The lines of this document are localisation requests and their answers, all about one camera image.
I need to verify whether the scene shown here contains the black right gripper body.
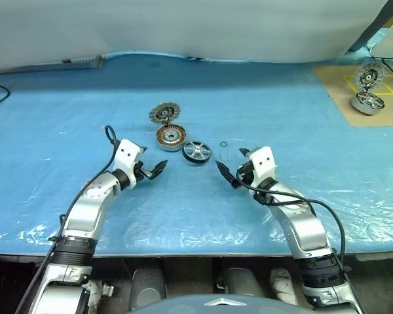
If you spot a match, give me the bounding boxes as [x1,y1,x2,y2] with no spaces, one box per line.
[236,160,257,188]

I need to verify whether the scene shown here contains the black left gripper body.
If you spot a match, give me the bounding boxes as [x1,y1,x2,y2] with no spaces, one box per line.
[133,157,153,182]

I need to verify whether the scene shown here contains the motor stator housing copper windings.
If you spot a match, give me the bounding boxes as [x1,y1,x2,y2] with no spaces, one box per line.
[155,125,188,153]

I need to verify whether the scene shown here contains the assembled silver motor housing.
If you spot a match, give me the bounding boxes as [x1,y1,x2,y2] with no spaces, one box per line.
[350,91,387,116]

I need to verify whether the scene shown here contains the brown cardboard mat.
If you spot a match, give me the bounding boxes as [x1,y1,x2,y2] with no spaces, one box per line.
[310,60,393,126]

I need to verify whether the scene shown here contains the grey power strip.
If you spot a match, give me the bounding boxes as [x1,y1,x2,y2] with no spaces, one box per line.
[0,54,105,76]

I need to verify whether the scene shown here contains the grey rounded cylinder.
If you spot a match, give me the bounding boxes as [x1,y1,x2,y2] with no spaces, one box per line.
[221,266,266,298]
[130,261,167,310]

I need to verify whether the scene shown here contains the white crumpled object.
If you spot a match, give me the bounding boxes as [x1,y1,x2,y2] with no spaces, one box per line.
[270,268,299,305]

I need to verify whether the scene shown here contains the white backdrop cloth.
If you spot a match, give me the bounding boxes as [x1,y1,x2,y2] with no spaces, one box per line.
[0,0,391,75]

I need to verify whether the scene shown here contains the grey robot torso shell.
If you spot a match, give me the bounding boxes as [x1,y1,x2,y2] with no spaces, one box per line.
[127,293,307,314]

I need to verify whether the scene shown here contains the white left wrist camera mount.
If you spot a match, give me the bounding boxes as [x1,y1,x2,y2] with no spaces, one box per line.
[113,139,144,179]

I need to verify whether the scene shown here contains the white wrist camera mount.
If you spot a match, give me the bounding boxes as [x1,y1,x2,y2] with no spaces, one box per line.
[248,146,279,189]
[113,139,144,179]

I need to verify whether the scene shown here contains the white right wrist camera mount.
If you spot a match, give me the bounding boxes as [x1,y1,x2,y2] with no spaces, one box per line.
[248,146,279,189]

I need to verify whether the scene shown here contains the dark grey diagonal post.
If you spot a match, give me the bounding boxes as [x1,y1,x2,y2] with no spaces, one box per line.
[346,0,393,52]

